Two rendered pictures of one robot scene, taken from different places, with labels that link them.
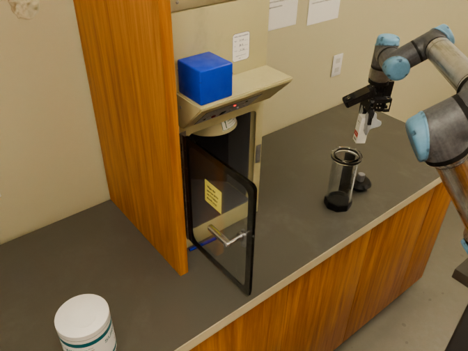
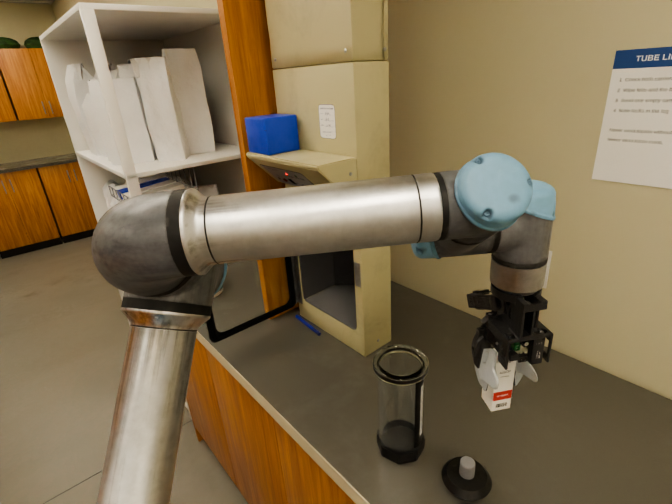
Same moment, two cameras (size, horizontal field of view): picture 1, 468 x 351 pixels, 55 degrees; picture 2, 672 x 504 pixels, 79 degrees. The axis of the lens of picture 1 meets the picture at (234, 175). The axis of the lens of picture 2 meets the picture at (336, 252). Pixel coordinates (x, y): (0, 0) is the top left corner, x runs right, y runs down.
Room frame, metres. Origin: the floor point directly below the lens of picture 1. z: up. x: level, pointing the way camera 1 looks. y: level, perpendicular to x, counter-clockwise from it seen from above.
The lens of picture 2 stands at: (1.22, -1.04, 1.69)
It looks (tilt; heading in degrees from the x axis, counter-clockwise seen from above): 24 degrees down; 90
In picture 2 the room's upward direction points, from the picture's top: 4 degrees counter-clockwise
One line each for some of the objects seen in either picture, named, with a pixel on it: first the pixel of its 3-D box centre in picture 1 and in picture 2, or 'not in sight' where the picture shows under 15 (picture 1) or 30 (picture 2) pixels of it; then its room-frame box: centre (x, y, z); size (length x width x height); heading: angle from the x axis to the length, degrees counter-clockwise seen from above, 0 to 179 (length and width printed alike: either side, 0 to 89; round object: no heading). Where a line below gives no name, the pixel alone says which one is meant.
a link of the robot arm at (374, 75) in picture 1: (379, 73); (519, 271); (1.48, -0.50, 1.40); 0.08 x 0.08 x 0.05
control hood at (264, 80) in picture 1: (236, 101); (298, 174); (1.13, 0.00, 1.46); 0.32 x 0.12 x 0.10; 129
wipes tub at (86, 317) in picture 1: (87, 332); not in sight; (0.69, 0.37, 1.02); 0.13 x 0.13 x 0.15
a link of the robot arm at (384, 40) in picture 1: (385, 52); (520, 222); (1.47, -0.51, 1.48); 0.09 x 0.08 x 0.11; 0
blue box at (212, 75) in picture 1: (205, 77); (272, 133); (1.06, 0.08, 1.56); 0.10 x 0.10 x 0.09; 39
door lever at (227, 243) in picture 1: (224, 233); not in sight; (0.87, 0.02, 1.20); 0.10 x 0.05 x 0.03; 39
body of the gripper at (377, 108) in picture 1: (377, 94); (514, 320); (1.48, -0.51, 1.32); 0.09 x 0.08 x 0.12; 97
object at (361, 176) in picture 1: (360, 180); (466, 474); (1.43, -0.50, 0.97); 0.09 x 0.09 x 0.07
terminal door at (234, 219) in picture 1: (217, 217); (246, 266); (0.95, 0.04, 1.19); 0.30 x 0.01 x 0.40; 39
